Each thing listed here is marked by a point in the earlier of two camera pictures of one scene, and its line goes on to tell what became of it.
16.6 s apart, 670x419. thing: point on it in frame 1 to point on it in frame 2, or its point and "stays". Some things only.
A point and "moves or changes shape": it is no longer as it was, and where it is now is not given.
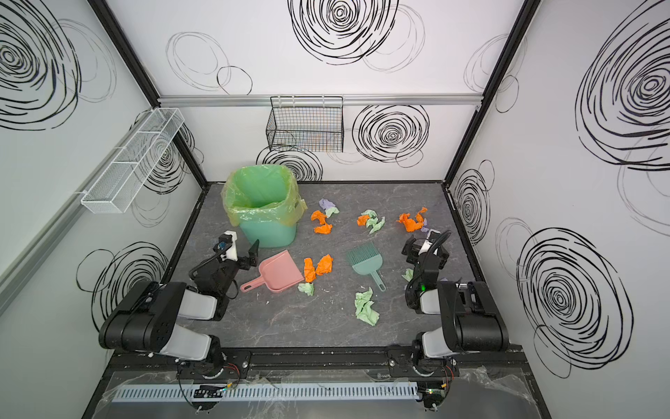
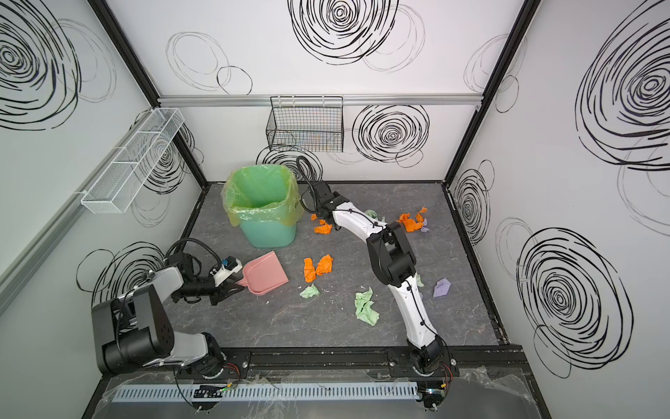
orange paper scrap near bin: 324,228 stays
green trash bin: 262,193 stays
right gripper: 429,257 to 319,190
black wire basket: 306,123 stays
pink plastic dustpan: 277,273 moves or changes shape
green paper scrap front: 363,307 stays
